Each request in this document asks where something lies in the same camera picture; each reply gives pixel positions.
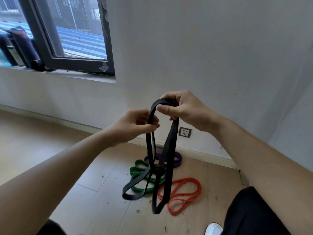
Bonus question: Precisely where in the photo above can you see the purple resistance band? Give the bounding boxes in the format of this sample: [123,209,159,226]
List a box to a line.
[144,146,183,169]

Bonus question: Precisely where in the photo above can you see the blue corrugated roof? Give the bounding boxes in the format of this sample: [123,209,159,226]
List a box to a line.
[0,21,108,60]

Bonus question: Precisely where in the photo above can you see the red resistance band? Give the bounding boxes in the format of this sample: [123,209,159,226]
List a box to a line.
[157,177,202,215]

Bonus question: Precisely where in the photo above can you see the white wall socket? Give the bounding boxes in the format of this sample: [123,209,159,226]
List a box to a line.
[178,126,192,139]

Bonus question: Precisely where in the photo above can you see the person's left forearm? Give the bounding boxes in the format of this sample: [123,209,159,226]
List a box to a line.
[0,130,118,235]

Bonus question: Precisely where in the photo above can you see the black window frame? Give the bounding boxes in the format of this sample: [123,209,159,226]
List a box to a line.
[18,0,115,77]

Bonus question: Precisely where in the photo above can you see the white baseboard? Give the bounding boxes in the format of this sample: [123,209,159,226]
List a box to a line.
[0,104,239,170]

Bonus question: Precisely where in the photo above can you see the person's right forearm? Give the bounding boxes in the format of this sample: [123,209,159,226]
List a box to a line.
[208,112,313,235]

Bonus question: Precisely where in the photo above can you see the person's left hand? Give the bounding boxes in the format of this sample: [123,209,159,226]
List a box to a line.
[107,109,160,148]

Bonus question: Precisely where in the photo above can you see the dark bundle outside window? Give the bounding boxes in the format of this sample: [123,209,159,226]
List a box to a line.
[0,26,57,72]

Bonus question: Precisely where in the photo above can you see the white shoe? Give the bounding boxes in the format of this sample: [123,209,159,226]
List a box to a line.
[205,223,224,235]

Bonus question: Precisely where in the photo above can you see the person's right hand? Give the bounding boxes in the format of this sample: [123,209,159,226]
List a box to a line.
[156,90,221,133]

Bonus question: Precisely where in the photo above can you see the green resistance band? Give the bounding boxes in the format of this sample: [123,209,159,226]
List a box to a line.
[129,159,167,195]

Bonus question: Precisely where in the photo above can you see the grey window sill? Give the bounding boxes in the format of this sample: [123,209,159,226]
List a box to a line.
[0,66,117,84]

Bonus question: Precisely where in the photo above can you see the black trousers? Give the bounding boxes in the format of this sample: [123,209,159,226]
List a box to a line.
[37,186,292,235]

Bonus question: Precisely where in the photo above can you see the black resistance band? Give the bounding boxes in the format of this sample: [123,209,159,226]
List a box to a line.
[122,98,180,215]

